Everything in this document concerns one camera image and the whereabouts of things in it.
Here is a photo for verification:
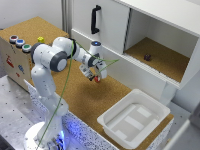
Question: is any black door handle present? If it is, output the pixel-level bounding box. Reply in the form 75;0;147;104
90;4;102;36

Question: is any green button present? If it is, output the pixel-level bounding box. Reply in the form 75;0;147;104
21;43;33;54

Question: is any white cabinet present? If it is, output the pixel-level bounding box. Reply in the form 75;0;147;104
68;0;200;108

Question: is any green cable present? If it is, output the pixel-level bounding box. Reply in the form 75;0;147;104
34;39;121;150

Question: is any yellow block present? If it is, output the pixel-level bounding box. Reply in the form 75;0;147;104
37;36;45;44

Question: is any wooden drawer box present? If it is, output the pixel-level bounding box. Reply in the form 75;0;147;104
0;16;71;92

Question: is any white plastic box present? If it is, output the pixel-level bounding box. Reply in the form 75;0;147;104
96;88;172;150

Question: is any blue button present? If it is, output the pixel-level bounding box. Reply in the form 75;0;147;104
15;38;26;48

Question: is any purple block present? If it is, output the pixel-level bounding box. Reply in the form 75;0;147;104
143;53;152;62

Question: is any red button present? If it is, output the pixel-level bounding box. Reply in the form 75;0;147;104
9;34;19;44

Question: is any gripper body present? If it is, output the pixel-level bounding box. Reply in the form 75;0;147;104
79;59;109;81

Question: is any white sliding door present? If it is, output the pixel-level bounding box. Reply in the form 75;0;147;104
72;0;131;56

